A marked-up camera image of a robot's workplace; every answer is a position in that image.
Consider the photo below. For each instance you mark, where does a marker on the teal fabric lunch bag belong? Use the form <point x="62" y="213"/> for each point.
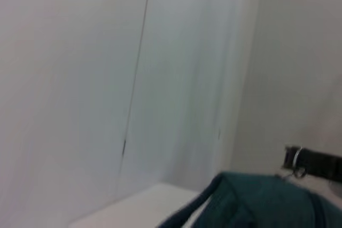
<point x="253" y="204"/>

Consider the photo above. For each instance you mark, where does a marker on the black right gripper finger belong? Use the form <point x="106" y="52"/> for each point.
<point x="315" y="162"/>

